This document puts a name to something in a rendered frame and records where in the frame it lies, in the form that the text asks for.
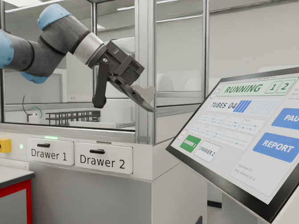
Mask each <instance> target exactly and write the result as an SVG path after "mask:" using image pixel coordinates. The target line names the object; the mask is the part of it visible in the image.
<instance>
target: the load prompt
mask: <svg viewBox="0 0 299 224"><path fill-rule="evenodd" d="M298 79H299V76H296V77H288V78H279V79H270V80H258V81H249V82H241V83H231V84H225V86H224V87H223V88H222V89H221V91H220V92H219V93H218V95H217V96H286V95H287V93H288V92H289V91H290V90H291V88H292V87H293V86H294V84H295V83H296V81H297V80H298Z"/></svg>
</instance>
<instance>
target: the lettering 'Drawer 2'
mask: <svg viewBox="0 0 299 224"><path fill-rule="evenodd" d="M81 156H84V155H81ZM84 157H85V156H84ZM92 159H94V158H92ZM93 161H94V162H95V163H94V164H95V165H96V161H95V159H94V160H93ZM93 161H91V164H93V163H92V162H93ZM106 161H109V160H106ZM106 161H105V165H106V164H110V161H109V163H107V162H106ZM120 161H121V160H120ZM122 161H123V164H122V166H123V165H124V163H125V162H124V160H122ZM85 162H86V157H85V161H84V162H82V161H81V163H85ZM97 162H98V159H97ZM100 162H101V159H100V161H99V162H98V165H100ZM103 162H104V160H103ZM103 162H101V165H102V166H103ZM113 162H115V161H112V167H113ZM106 166H107V165H106ZM122 166H121V167H120V168H122ZM107 167H110V166H107ZM122 169H125V168H122Z"/></svg>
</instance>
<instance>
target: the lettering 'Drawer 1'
mask: <svg viewBox="0 0 299 224"><path fill-rule="evenodd" d="M32 150H35V149H32ZM42 153H43V152H42ZM52 154H54V153H52ZM52 154H51V157H52ZM63 154H65V153H63ZM35 155H36V151H35ZM35 155H32V156H35ZM41 155H43V156H41V157H44V153H43V154H41ZM47 155H48V153H47ZM47 155H46V152H45V156H46V158H47ZM54 156H55V154H54ZM49 157H50V153H49V155H48V158H49ZM52 159H55V158H53V157H52ZM64 160H65V161H67V160H66V159H64Z"/></svg>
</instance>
